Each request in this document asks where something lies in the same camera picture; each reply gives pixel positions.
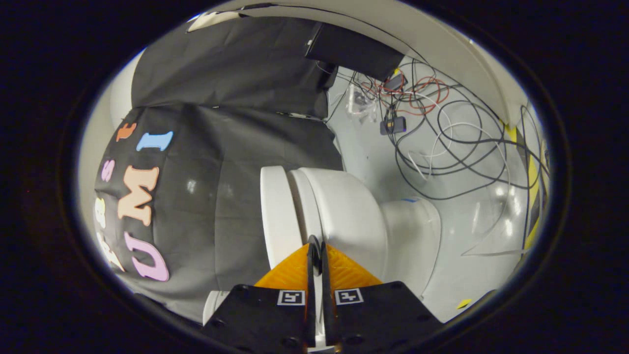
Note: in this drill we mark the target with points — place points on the small dark adapter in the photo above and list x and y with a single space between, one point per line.
396 81

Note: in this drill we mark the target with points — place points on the clear plastic bag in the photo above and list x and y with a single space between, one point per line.
361 103

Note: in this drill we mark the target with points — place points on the yellow floor tape strip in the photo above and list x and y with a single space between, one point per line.
531 187

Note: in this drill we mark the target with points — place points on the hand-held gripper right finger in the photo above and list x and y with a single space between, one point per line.
327 305

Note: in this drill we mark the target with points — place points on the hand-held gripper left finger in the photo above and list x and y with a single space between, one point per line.
311 305

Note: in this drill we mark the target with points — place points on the ceiling light panel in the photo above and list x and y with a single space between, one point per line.
211 20

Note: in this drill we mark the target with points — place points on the white ceramic toilet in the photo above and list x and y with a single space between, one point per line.
354 211

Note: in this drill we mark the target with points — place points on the white toilet lid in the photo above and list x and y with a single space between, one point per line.
277 211

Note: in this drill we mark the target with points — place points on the grey power adapter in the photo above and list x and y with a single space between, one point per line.
393 126

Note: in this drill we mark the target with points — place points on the small yellow tape piece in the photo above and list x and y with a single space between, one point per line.
464 303

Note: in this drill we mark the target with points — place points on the white toilet seat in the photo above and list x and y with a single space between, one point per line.
307 206

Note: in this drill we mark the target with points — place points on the black flat box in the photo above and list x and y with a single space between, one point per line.
354 49

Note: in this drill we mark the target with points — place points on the black backdrop cloth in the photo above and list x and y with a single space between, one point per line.
236 172

